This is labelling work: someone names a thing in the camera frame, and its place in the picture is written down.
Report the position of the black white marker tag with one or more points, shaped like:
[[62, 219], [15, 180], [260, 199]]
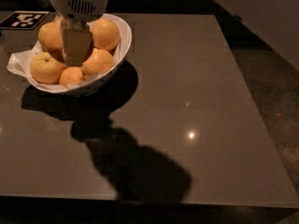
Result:
[[23, 20]]

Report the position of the white bowl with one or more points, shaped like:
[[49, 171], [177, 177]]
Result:
[[113, 38]]

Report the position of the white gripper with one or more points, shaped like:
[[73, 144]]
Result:
[[80, 4]]

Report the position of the orange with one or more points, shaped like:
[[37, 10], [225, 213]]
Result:
[[106, 34], [42, 34], [45, 69], [53, 41], [100, 62], [71, 75]]

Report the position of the white paper liner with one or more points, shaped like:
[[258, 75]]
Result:
[[18, 62]]

